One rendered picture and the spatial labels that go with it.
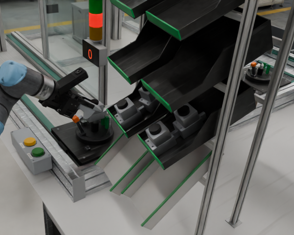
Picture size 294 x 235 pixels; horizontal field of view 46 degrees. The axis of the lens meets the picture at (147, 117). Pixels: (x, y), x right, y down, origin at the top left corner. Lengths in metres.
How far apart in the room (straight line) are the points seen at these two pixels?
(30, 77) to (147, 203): 0.49
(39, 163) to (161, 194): 0.47
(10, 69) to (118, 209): 0.55
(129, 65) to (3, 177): 0.67
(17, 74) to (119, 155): 0.38
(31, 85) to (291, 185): 0.99
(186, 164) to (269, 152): 0.66
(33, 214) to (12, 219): 0.06
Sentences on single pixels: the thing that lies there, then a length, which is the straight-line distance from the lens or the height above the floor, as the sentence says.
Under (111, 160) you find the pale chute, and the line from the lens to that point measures 1.13.
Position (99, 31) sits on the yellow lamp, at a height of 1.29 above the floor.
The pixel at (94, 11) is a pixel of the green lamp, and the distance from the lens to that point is 1.33.
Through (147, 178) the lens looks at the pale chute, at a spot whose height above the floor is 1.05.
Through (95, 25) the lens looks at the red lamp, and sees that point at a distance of 1.35.
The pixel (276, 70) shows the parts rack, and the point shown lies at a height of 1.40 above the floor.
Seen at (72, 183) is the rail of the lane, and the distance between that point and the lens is 1.16.
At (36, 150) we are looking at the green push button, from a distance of 1.26.
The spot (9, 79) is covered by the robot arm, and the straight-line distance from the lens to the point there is 1.04.
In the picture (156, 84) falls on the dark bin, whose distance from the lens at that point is 0.83.
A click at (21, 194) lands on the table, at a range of 1.27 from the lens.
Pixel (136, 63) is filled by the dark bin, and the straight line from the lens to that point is 0.91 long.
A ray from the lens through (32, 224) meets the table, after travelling 1.18.
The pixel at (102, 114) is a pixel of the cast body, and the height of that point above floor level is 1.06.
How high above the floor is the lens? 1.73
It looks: 32 degrees down
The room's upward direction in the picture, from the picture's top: 5 degrees clockwise
